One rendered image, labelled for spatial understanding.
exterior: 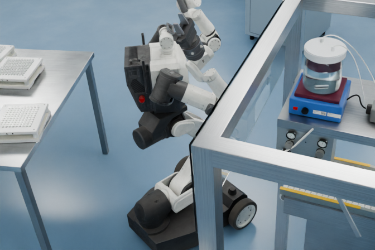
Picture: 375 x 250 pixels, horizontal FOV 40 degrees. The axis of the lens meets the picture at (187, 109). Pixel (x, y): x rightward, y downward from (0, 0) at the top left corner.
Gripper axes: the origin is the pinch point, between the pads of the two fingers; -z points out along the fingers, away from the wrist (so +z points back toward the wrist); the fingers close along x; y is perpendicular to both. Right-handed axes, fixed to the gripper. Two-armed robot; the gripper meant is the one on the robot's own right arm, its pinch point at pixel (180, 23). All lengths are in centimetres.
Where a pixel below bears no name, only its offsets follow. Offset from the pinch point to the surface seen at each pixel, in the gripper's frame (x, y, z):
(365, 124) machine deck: -12, 69, 38
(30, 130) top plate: -38, -88, 42
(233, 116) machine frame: -50, 46, -20
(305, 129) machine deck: -19, 49, 35
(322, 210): -33, 53, 78
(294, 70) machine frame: 12, 35, 41
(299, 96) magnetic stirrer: -10, 45, 27
